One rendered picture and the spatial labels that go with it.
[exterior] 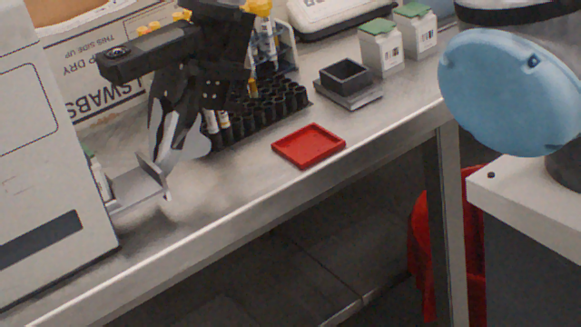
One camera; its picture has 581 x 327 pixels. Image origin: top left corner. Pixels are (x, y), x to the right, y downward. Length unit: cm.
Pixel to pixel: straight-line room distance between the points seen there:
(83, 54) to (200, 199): 30
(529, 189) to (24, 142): 49
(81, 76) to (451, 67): 62
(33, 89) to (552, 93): 46
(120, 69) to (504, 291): 49
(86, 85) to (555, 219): 66
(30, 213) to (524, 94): 49
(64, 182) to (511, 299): 51
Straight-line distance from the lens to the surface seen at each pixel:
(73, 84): 109
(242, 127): 98
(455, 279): 125
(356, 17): 123
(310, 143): 95
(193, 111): 83
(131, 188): 88
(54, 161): 79
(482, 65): 58
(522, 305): 90
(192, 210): 89
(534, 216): 76
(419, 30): 109
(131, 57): 80
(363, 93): 101
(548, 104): 57
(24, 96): 75
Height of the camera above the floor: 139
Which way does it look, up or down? 34 degrees down
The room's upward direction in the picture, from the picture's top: 12 degrees counter-clockwise
